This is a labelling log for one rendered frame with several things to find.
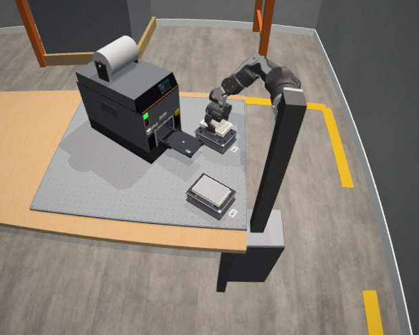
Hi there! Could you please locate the white foil roll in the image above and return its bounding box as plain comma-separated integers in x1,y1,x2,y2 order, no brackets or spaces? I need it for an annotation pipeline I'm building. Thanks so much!
93,36,139,77

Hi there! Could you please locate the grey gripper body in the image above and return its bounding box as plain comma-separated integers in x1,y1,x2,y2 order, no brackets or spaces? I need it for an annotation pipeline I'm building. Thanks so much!
205,95,232,123

